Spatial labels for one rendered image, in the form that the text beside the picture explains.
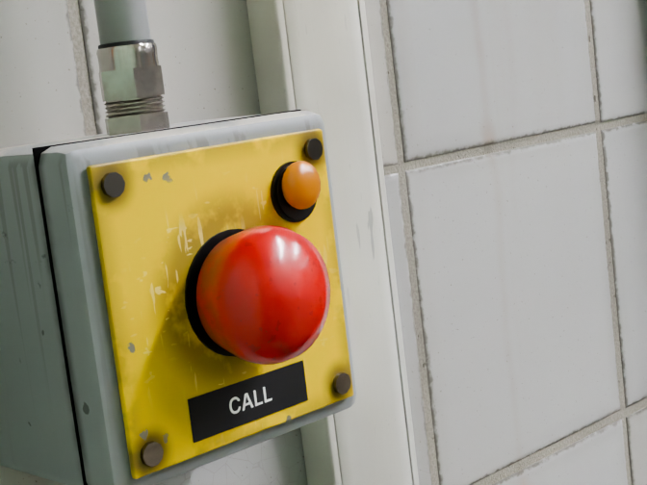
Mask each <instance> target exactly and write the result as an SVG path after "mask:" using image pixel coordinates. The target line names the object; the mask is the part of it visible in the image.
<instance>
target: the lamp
mask: <svg viewBox="0 0 647 485"><path fill-rule="evenodd" d="M281 189H282V192H283V196H284V197H285V199H286V201H287V202H288V203H289V204H290V205H291V206H292V207H294V208H297V209H307V208H309V207H311V206H312V205H313V204H314V203H316V201H317V199H318V198H319V195H320V192H321V179H320V175H319V173H318V171H317V170H316V169H315V168H314V167H313V166H312V165H311V164H309V163H307V162H305V161H297V162H294V163H292V164H290V165H289V166H288V167H287V168H286V170H285V172H284V174H283V177H282V188H281Z"/></svg>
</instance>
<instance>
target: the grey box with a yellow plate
mask: <svg viewBox="0 0 647 485"><path fill-rule="evenodd" d="M293 161H305V162H307V163H309V164H311V165H312V166H313V167H314V168H315V169H316V170H317V171H318V173H319V175H320V179H321V192H320V195H319V198H318V199H317V202H316V206H315V208H314V210H313V212H312V213H311V215H310V216H309V217H308V218H306V219H305V220H303V221H300V222H290V221H287V220H285V219H283V218H282V217H281V216H279V215H278V213H277V212H276V210H275V209H274V207H273V205H272V199H271V184H272V178H273V176H274V174H275V172H276V171H277V170H278V168H279V167H280V166H282V165H283V164H285V163H287V162H293ZM261 225H273V226H281V227H285V228H288V229H290V230H292V231H294V232H296V233H298V234H300V235H302V236H303V237H304V238H306V239H307V240H308V241H310V242H311V243H312V244H314V245H315V247H316V248H317V249H318V251H319V252H320V254H321V255H322V257H323V260H324V263H325V265H326V268H327V272H328V276H329V282H330V304H329V310H328V315H327V318H326V322H325V324H324V327H323V330H322V332H321V334H320V336H319V337H318V339H317V340H316V341H315V342H314V343H313V344H312V345H311V346H310V347H309V348H308V349H307V350H306V351H305V352H303V353H302V354H300V355H299V356H298V357H295V358H293V359H290V360H288V361H285V362H282V363H278V364H274V365H262V364H255V363H250V362H247V361H245V360H242V359H240V358H238V357H237V356H235V355H233V354H232V353H230V352H228V351H227V350H225V349H223V348H222V347H220V346H219V345H217V344H216V343H215V342H214V341H213V340H212V339H211V338H210V337H209V336H208V334H207V333H206V331H205V329H204V328H203V326H202V324H201V321H200V318H199V315H198V311H197V307H196V285H197V279H198V275H199V273H200V270H201V267H202V265H203V263H204V261H205V259H206V257H207V256H208V254H209V253H210V251H211V250H212V249H213V248H214V247H215V246H216V245H217V244H218V243H220V242H221V241H222V240H224V239H226V238H228V237H230V236H232V235H234V234H237V233H239V232H242V231H244V230H246V229H248V228H251V227H254V226H261ZM355 398H356V388H355V380H354V372H353V363H352V356H351V348H350V339H349V325H348V316H347V308H346V300H345V292H344V284H343V275H342V268H341V260H340V251H339V244H338V236H337V227H336V219H335V212H334V203H333V195H332V188H331V179H330V171H329V162H328V155H327V147H326V138H325V130H324V122H323V120H322V118H321V116H320V115H317V114H314V113H312V112H309V111H302V110H293V111H287V112H281V113H274V114H266V115H247V116H236V117H226V118H216V119H205V120H195V121H187V122H180V123H173V124H170V125H169V128H167V129H160V130H153V131H146V132H139V133H130V134H122V135H113V136H108V135H107V133H106V134H99V135H92V136H85V137H79V138H72V139H65V140H52V141H45V142H38V143H31V144H24V145H18V146H11V147H4V148H0V465H1V466H4V467H7V468H11V469H14V470H17V471H21V472H26V473H29V474H32V475H36V476H39V477H43V478H46V479H49V480H53V481H56V482H60V483H63V484H66V485H155V484H157V483H160V482H162V481H165V480H167V479H170V478H173V477H175V476H177V475H179V474H182V473H184V472H188V471H191V470H193V469H196V468H199V467H201V466H204V465H206V464H209V463H211V462H214V461H216V460H219V459H221V458H223V457H225V456H228V455H231V454H233V453H236V452H238V451H241V450H243V449H246V448H248V447H252V446H255V445H257V444H260V443H263V442H265V441H267V440H269V439H272V438H274V437H277V436H279V435H282V434H284V433H287V432H289V431H292V430H295V429H297V428H300V427H302V426H304V425H306V424H309V423H311V422H314V421H318V420H320V419H323V418H326V417H328V416H331V415H333V414H336V413H338V412H341V411H343V410H346V409H348V408H350V407H351V406H352V405H353V404H354V402H355Z"/></svg>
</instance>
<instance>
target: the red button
mask: <svg viewBox="0 0 647 485"><path fill-rule="evenodd" d="M329 304H330V282H329V276H328V272H327V268H326V265H325V263H324V259H323V257H322V255H321V254H320V252H319V251H318V249H317V248H316V247H315V245H314V244H312V243H311V242H310V241H308V240H307V239H306V238H304V237H303V236H302V235H300V234H298V233H296V232H294V231H292V230H290V229H288V228H285V227H281V226H273V225H261V226H254V227H251V228H248V229H246V230H244V231H242V232H239V233H237V234H234V235H232V236H230V237H228V238H226V239H224V240H222V241H221V242H219V243H218V244H217V245H216V246H215V247H214V248H213V249H212V250H211V251H210V253H209V254H208V256H207V257H206V259H205V261H204V263H203V265H202V267H201V270H200V273H199V275H198V279H197V285H196V307H197V311H198V315H199V318H200V321H201V324H202V326H203V328H204V329H205V331H206V333H207V334H208V336H209V337H210V338H211V339H212V340H213V341H214V342H215V343H216V344H217V345H219V346H220V347H222V348H223V349H225V350H227V351H228V352H230V353H232V354H233V355H235V356H237V357H238V358H240V359H242V360H245V361H247V362H250V363H255V364H262V365H274V364H278V363H282V362H285V361H288V360H290V359H293V358H295V357H298V356H299V355H300V354H302V353H303V352H305V351H306V350H307V349H308V348H309V347H310V346H311V345H312V344H313V343H314V342H315V341H316V340H317V339H318V337H319V336H320V334H321V332H322V330H323V328H324V324H325V322H326V318H327V315H328V310H329Z"/></svg>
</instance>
